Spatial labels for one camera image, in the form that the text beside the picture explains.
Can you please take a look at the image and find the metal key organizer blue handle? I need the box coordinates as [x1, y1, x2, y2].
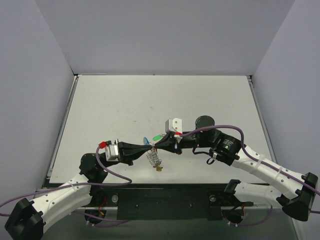
[142, 136, 163, 168]

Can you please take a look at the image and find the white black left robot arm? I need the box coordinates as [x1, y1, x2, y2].
[4, 141, 152, 240]

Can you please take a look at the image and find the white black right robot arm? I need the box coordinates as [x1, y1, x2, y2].
[155, 115, 319, 222]

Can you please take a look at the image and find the green key tag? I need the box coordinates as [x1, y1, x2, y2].
[152, 134, 162, 141]

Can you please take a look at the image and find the yellow key tag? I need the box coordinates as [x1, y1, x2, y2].
[155, 166, 163, 172]

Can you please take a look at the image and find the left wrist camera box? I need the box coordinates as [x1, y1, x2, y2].
[99, 139, 120, 162]

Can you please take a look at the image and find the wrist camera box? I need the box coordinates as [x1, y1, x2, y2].
[165, 118, 183, 135]
[99, 139, 120, 162]

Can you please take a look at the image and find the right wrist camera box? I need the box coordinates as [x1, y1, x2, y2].
[165, 118, 183, 135]

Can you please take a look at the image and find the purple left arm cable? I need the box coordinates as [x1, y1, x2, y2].
[0, 146, 133, 228]

